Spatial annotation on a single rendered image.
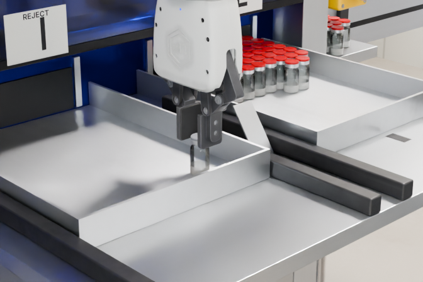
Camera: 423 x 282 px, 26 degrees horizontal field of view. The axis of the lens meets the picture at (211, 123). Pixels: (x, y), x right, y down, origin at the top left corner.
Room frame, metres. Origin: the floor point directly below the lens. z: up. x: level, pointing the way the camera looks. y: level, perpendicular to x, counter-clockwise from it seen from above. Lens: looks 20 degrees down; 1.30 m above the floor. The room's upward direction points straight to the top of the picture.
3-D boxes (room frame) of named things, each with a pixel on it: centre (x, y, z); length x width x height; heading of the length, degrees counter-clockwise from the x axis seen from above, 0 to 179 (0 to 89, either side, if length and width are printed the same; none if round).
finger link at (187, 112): (0.98, 0.03, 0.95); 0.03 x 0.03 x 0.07; 43
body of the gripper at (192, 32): (0.96, 0.01, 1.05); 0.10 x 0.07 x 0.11; 43
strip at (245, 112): (0.99, -0.08, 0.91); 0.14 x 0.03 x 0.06; 44
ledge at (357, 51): (1.52, -0.19, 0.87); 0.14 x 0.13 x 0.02; 43
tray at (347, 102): (1.22, -0.10, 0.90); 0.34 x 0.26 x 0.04; 43
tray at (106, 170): (0.99, 0.15, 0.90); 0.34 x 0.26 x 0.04; 43
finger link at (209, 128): (0.94, -0.01, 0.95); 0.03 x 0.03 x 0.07; 43
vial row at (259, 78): (1.25, -0.07, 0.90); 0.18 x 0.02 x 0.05; 133
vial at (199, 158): (0.96, 0.01, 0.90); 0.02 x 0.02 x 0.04
